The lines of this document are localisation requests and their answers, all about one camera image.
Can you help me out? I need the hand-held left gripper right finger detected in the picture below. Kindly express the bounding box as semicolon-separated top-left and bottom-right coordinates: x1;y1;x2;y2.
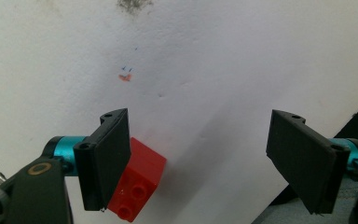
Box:
265;108;358;216

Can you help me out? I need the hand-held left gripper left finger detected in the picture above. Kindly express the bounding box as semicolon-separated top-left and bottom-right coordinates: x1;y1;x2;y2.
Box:
42;107;132;212

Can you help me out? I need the red toy building brick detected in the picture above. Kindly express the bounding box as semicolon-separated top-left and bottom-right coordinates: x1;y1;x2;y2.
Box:
107;136;168;223

